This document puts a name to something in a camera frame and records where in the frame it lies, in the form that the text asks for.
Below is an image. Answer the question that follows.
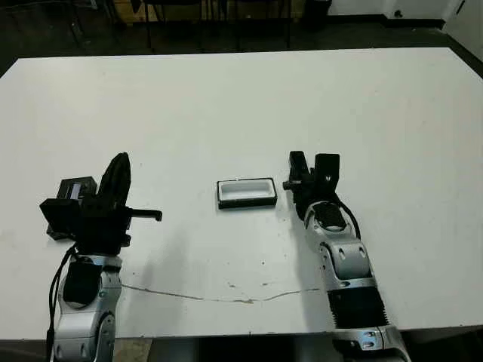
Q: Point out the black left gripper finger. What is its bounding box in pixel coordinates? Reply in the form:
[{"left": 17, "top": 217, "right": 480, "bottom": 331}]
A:
[
  {"left": 97, "top": 152, "right": 124, "bottom": 207},
  {"left": 112, "top": 152, "right": 134, "bottom": 208}
]

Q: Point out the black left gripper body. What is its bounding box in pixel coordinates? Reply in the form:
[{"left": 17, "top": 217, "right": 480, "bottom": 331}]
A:
[{"left": 74, "top": 195, "right": 164, "bottom": 256}]

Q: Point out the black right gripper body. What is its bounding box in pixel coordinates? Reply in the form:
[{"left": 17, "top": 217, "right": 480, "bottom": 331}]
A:
[{"left": 282, "top": 165, "right": 340, "bottom": 218}]

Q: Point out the black box base white insert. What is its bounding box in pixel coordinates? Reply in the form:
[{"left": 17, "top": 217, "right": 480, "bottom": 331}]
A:
[{"left": 217, "top": 176, "right": 279, "bottom": 211}]

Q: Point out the grey chair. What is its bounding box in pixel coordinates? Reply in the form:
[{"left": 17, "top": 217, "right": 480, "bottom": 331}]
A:
[{"left": 73, "top": 0, "right": 120, "bottom": 48}]

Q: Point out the black bin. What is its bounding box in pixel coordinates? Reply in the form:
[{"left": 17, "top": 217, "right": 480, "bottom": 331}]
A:
[{"left": 303, "top": 0, "right": 333, "bottom": 31}]

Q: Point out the robot lower body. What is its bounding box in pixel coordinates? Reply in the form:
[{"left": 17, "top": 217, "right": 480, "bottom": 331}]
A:
[{"left": 149, "top": 333, "right": 337, "bottom": 362}]

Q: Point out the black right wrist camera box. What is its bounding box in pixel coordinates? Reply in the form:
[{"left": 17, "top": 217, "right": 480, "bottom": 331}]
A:
[{"left": 315, "top": 153, "right": 342, "bottom": 186}]

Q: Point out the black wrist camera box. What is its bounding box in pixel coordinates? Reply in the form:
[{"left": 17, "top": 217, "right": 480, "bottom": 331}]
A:
[
  {"left": 39, "top": 198, "right": 84, "bottom": 237},
  {"left": 315, "top": 153, "right": 342, "bottom": 186}
]

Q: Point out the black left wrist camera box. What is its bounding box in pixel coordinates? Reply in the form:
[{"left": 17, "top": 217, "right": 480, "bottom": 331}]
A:
[{"left": 39, "top": 198, "right": 84, "bottom": 237}]

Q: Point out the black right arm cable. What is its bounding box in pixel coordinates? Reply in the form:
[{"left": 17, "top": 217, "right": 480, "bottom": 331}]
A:
[{"left": 337, "top": 198, "right": 363, "bottom": 242}]

